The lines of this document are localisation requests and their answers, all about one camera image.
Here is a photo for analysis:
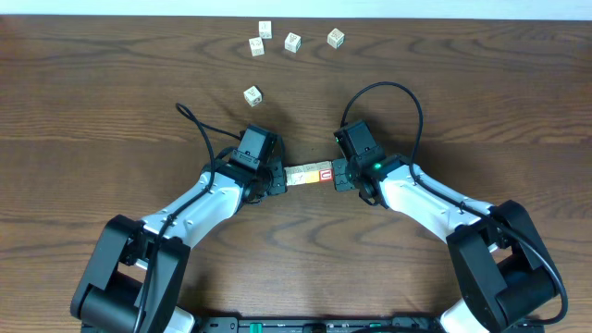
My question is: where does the wooden block red side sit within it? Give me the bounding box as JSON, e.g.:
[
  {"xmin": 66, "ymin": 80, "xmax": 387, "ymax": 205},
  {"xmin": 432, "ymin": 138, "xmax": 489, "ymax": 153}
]
[{"xmin": 316, "ymin": 161, "xmax": 334, "ymax": 182}]

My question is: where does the wooden block green side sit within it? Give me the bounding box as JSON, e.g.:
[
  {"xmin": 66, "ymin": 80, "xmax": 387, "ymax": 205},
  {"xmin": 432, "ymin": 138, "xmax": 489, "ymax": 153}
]
[{"xmin": 284, "ymin": 32, "xmax": 302, "ymax": 53}]

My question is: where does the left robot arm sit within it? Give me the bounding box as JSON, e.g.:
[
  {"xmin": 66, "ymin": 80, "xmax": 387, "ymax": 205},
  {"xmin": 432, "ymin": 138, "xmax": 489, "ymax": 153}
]
[{"xmin": 70, "ymin": 125, "xmax": 287, "ymax": 333}]

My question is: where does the wooden block yellow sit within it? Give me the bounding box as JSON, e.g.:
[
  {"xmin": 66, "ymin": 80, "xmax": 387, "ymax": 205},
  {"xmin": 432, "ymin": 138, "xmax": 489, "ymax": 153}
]
[{"xmin": 302, "ymin": 164, "xmax": 320, "ymax": 184}]

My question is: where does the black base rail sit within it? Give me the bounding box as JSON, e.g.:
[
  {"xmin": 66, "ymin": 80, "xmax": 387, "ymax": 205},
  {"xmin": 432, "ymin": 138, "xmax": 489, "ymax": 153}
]
[{"xmin": 192, "ymin": 315, "xmax": 445, "ymax": 333}]

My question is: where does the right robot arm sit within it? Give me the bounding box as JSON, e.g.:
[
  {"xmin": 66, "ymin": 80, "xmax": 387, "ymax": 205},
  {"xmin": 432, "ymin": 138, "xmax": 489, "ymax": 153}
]
[{"xmin": 334, "ymin": 121, "xmax": 565, "ymax": 332}]

